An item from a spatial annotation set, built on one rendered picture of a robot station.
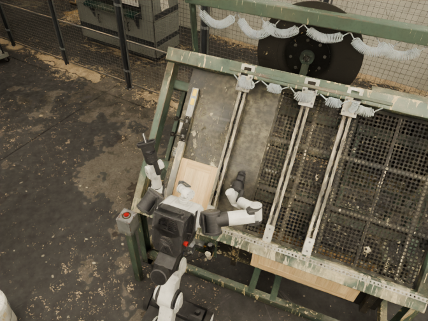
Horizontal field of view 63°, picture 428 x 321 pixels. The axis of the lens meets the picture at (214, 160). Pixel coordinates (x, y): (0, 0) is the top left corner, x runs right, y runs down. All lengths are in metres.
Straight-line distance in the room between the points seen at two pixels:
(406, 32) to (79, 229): 3.36
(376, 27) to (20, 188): 3.91
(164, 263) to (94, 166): 2.50
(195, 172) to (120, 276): 1.36
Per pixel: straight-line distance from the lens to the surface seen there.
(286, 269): 3.15
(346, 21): 2.69
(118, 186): 4.24
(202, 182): 2.67
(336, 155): 2.54
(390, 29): 2.70
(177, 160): 2.70
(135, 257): 3.13
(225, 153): 2.59
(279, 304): 3.22
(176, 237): 2.10
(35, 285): 3.72
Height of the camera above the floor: 3.03
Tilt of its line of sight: 43 degrees down
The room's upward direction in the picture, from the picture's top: 3 degrees clockwise
